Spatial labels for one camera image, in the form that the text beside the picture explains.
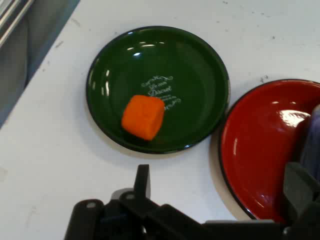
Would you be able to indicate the red enamel plate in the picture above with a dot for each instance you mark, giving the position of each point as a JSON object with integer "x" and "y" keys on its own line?
{"x": 260, "y": 150}

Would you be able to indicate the orange foam cube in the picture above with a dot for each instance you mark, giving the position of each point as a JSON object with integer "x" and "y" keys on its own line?
{"x": 143, "y": 117}

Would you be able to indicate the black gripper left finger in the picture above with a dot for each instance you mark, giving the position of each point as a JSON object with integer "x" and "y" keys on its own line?
{"x": 120, "y": 220}

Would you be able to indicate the dark green enamel plate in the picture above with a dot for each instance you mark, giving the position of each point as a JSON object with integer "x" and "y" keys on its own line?
{"x": 187, "y": 82}

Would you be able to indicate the blue purple toy eggplant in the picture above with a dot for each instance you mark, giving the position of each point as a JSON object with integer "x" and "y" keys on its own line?
{"x": 312, "y": 140}

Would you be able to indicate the white metal frame rail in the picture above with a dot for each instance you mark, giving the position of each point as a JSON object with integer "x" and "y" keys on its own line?
{"x": 11, "y": 17}

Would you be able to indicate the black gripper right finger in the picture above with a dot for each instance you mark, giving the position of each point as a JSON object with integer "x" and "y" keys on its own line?
{"x": 302, "y": 195}

